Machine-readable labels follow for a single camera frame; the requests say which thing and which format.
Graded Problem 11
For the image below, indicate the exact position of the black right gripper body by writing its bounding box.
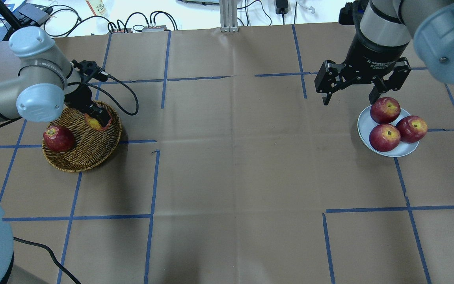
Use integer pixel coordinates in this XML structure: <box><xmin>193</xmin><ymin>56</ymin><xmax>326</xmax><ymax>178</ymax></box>
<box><xmin>327</xmin><ymin>30</ymin><xmax>411</xmax><ymax>86</ymax></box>

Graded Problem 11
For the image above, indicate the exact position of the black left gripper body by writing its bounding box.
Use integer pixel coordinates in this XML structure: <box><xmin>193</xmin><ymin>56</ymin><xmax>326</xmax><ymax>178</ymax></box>
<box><xmin>68</xmin><ymin>82</ymin><xmax>103</xmax><ymax>115</ymax></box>

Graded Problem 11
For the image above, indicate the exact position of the red yellow apple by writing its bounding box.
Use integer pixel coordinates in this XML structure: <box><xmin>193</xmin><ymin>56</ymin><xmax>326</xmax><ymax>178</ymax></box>
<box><xmin>83</xmin><ymin>114</ymin><xmax>112</xmax><ymax>132</ymax></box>

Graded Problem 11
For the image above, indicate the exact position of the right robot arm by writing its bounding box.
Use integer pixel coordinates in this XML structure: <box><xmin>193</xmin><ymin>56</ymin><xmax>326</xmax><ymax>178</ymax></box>
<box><xmin>314</xmin><ymin>0</ymin><xmax>454</xmax><ymax>105</ymax></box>

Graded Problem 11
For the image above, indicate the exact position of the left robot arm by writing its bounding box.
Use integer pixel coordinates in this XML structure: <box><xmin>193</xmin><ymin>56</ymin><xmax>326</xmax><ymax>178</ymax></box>
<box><xmin>0</xmin><ymin>26</ymin><xmax>110</xmax><ymax>127</ymax></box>

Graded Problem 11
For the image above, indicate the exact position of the woven wicker basket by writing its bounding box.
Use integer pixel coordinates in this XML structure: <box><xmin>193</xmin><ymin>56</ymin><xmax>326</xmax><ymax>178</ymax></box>
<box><xmin>42</xmin><ymin>101</ymin><xmax>123</xmax><ymax>172</ymax></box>

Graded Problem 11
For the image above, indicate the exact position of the red apple plate top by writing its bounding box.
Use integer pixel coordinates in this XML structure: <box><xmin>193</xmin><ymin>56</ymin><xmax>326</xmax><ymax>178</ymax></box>
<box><xmin>370</xmin><ymin>97</ymin><xmax>401</xmax><ymax>124</ymax></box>

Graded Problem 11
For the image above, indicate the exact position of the red apple plate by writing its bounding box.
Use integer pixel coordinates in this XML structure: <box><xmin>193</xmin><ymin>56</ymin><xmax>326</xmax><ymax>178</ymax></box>
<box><xmin>369</xmin><ymin>124</ymin><xmax>401</xmax><ymax>152</ymax></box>
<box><xmin>370</xmin><ymin>97</ymin><xmax>401</xmax><ymax>124</ymax></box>
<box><xmin>396</xmin><ymin>115</ymin><xmax>428</xmax><ymax>143</ymax></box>

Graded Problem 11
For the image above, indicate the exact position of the dark red apple in basket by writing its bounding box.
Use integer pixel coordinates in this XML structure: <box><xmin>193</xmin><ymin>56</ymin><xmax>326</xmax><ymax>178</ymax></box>
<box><xmin>43</xmin><ymin>125</ymin><xmax>76</xmax><ymax>152</ymax></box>

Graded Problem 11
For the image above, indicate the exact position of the white plate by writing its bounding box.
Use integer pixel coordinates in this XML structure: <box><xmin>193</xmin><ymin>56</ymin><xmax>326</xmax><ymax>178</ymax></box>
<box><xmin>357</xmin><ymin>106</ymin><xmax>420</xmax><ymax>157</ymax></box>

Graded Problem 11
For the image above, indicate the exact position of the red apple plate right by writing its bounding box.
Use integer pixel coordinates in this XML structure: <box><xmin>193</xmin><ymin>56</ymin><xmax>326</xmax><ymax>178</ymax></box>
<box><xmin>396</xmin><ymin>115</ymin><xmax>428</xmax><ymax>143</ymax></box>

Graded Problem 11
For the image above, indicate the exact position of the red apple plate lower left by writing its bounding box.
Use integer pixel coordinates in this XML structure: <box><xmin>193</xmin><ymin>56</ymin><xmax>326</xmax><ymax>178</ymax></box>
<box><xmin>369</xmin><ymin>124</ymin><xmax>401</xmax><ymax>152</ymax></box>

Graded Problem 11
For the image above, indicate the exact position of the black power adapter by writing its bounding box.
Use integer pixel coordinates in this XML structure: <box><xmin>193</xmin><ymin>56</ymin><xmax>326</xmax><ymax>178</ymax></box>
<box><xmin>274</xmin><ymin>0</ymin><xmax>289</xmax><ymax>15</ymax></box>

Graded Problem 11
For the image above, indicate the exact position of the usb hub device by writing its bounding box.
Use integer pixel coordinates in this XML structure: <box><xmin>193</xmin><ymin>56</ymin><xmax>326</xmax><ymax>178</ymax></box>
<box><xmin>15</xmin><ymin>3</ymin><xmax>53</xmax><ymax>27</ymax></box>

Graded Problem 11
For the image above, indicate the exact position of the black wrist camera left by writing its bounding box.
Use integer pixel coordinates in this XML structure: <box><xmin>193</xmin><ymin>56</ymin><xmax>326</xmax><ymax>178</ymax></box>
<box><xmin>71</xmin><ymin>60</ymin><xmax>108</xmax><ymax>83</ymax></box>

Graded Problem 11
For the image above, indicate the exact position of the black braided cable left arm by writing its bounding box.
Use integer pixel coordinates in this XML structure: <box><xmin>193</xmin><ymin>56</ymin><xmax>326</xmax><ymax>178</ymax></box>
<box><xmin>67</xmin><ymin>71</ymin><xmax>139</xmax><ymax>116</ymax></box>

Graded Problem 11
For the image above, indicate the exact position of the aluminium profile post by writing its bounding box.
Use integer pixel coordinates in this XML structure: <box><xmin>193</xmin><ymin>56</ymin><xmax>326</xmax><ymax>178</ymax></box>
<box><xmin>219</xmin><ymin>0</ymin><xmax>238</xmax><ymax>32</ymax></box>

